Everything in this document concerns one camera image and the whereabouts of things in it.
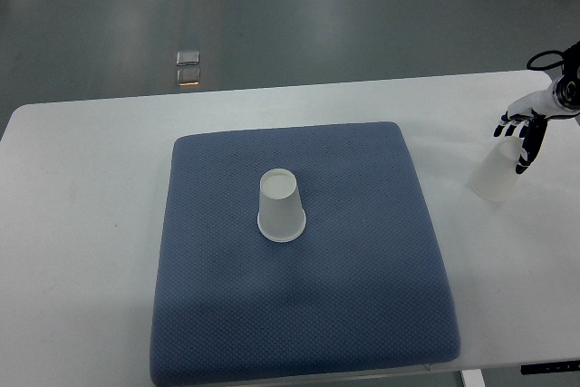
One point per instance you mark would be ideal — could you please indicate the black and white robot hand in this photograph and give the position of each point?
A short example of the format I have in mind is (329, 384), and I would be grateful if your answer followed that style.
(531, 115)

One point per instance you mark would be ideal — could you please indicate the white paper cup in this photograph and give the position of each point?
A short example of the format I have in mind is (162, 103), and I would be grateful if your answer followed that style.
(495, 178)
(281, 217)

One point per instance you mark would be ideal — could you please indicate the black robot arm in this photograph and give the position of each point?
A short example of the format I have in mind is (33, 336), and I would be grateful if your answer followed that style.
(566, 89)

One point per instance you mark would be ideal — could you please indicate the black table control panel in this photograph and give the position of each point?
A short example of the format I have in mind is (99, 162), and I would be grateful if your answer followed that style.
(552, 367)

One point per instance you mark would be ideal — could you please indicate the blue textured cushion mat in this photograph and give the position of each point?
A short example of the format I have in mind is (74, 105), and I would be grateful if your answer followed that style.
(364, 287)

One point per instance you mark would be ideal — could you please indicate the white paper cup on mat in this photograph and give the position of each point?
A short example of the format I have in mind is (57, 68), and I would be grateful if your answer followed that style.
(281, 217)

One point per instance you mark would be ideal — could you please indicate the white table leg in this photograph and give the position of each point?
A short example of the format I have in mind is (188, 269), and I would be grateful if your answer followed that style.
(472, 378)

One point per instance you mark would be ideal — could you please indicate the lower metal floor plate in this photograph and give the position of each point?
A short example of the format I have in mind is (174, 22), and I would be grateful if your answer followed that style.
(188, 76)

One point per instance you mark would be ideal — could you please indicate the metal floor plate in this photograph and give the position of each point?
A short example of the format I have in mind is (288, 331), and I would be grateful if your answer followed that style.
(187, 57)
(188, 76)

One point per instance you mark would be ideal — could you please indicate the upper metal floor plate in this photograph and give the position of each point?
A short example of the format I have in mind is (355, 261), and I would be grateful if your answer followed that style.
(187, 57)

